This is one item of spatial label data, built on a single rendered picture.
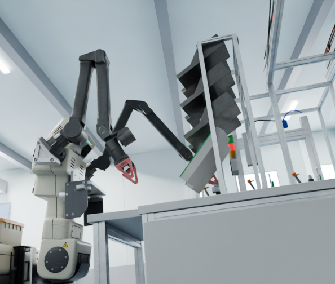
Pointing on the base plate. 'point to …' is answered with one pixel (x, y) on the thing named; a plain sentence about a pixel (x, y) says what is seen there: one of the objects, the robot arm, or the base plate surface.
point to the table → (121, 221)
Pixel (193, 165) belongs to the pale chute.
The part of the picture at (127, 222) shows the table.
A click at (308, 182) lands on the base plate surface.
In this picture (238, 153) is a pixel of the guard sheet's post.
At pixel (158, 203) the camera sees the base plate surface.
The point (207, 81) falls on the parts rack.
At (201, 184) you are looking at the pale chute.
